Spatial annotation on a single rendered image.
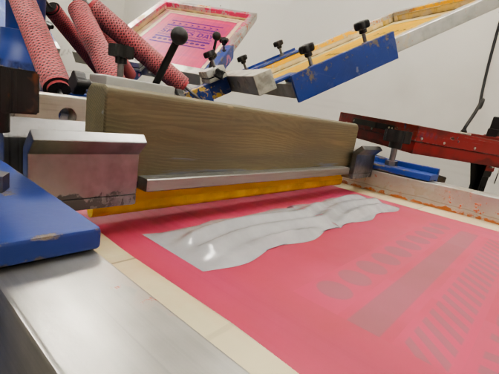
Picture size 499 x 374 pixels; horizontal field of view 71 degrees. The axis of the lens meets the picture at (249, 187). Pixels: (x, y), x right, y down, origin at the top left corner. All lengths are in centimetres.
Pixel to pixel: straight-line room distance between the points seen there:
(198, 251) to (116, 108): 12
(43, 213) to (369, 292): 19
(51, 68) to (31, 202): 57
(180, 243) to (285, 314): 10
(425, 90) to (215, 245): 225
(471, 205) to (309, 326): 43
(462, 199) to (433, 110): 184
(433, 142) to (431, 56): 125
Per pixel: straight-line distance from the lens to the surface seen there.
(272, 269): 24
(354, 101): 258
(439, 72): 243
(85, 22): 94
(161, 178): 28
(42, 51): 78
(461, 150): 138
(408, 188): 60
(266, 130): 38
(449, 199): 59
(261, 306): 20
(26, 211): 18
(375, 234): 37
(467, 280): 32
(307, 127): 44
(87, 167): 25
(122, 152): 26
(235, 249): 25
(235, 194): 38
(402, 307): 24
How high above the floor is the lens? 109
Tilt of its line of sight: 14 degrees down
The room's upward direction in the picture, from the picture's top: 11 degrees clockwise
